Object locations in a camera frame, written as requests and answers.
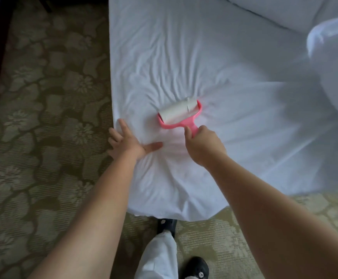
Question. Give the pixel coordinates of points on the person's left hand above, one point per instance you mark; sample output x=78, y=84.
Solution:
x=128, y=147

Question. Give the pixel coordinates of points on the person's right hand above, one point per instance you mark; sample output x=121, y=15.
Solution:
x=205, y=148

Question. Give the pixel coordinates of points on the pink lint roller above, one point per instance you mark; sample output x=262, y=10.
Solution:
x=179, y=110

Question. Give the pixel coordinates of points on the white bed sheet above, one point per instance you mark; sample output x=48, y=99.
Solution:
x=227, y=61

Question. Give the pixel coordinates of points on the white pillow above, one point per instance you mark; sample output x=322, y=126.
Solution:
x=334, y=61

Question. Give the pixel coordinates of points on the person's right forearm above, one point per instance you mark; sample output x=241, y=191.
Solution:
x=279, y=218

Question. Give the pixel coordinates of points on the person's left forearm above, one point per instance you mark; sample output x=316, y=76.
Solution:
x=93, y=223

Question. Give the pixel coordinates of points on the person's black left shoe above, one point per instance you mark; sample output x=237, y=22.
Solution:
x=168, y=225

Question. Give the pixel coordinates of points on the person's black shoe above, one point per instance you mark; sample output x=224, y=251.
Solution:
x=195, y=268
x=168, y=225

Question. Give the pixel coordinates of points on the person's black right shoe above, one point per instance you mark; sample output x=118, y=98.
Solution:
x=195, y=268

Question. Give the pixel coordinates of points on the white duvet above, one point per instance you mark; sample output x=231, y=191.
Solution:
x=273, y=8

